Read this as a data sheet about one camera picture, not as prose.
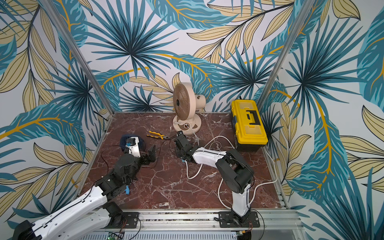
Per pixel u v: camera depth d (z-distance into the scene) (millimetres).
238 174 501
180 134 835
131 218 734
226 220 733
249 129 887
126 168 549
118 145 1015
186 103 860
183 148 718
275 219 763
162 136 1034
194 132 1061
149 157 688
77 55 840
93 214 582
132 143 626
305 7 688
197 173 812
